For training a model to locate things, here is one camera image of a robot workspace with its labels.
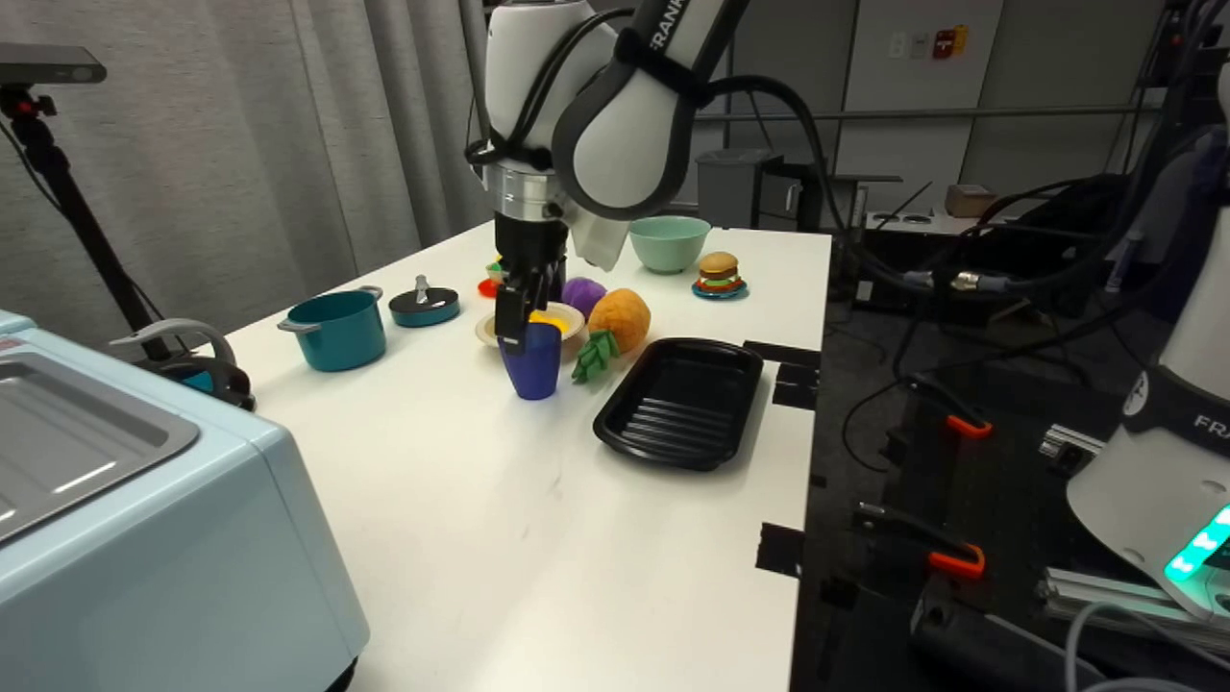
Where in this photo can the toy burger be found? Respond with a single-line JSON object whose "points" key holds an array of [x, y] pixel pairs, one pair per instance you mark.
{"points": [[715, 272]]}

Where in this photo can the red green toy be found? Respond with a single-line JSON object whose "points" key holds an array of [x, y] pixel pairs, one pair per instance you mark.
{"points": [[488, 281]]}

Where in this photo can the yellow food pieces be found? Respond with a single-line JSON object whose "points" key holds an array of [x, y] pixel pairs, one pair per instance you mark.
{"points": [[551, 319]]}

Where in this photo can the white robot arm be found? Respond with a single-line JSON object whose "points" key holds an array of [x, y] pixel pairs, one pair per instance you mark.
{"points": [[586, 127]]}

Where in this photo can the mint green bowl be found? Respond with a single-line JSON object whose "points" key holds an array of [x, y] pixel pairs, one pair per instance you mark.
{"points": [[668, 245]]}

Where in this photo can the right orange clamp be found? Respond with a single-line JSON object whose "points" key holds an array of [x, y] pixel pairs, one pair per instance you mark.
{"points": [[956, 411]]}

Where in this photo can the black camera tripod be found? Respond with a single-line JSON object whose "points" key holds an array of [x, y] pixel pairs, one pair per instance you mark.
{"points": [[28, 115]]}

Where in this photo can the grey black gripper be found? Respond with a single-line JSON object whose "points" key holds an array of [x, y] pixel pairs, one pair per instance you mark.
{"points": [[529, 245]]}

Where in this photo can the blue small plate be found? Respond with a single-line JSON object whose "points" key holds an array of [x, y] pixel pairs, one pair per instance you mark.
{"points": [[722, 292]]}

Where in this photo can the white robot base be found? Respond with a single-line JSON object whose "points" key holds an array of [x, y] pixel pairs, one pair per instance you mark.
{"points": [[1157, 493]]}

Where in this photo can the light blue toaster oven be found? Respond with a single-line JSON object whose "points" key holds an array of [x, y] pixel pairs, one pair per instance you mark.
{"points": [[158, 539]]}

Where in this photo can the purple plush eggplant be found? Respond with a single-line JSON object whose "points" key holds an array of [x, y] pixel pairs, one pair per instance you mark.
{"points": [[582, 292]]}

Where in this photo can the teal pot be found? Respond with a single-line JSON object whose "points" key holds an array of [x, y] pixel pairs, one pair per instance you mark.
{"points": [[338, 333]]}

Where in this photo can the black pot lid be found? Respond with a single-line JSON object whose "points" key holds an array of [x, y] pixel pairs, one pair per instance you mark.
{"points": [[424, 306]]}

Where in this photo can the orange plush pineapple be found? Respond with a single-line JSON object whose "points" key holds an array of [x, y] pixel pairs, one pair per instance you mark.
{"points": [[618, 329]]}

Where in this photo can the orange clamp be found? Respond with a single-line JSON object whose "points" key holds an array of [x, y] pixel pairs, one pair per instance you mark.
{"points": [[939, 552], [956, 411]]}

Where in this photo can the black rectangular tray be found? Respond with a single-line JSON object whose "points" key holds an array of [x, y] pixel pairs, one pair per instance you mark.
{"points": [[682, 406]]}

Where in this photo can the blue cup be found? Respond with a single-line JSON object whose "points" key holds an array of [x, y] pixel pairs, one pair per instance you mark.
{"points": [[533, 364]]}

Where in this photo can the beige plate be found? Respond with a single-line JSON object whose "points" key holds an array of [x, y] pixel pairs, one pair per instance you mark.
{"points": [[569, 339]]}

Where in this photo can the left orange clamp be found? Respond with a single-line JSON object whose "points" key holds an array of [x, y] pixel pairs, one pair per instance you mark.
{"points": [[939, 552]]}

